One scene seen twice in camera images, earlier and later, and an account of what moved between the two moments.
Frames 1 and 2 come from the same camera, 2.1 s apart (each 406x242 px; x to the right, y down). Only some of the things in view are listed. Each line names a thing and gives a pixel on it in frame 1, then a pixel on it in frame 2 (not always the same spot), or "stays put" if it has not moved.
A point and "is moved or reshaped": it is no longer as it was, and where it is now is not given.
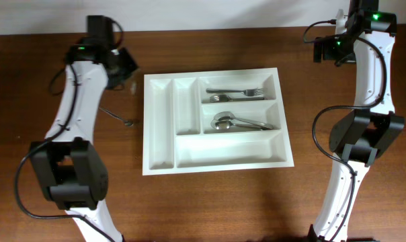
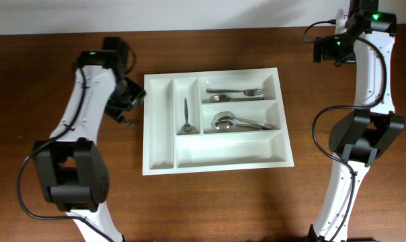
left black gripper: x=130 y=65 to x=117 y=110
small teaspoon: x=133 y=88 is moved or reshaped
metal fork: x=247 y=92 stays put
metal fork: x=227 y=98 stays put
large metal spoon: x=228 y=115 stays put
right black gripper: x=329 y=52 stays put
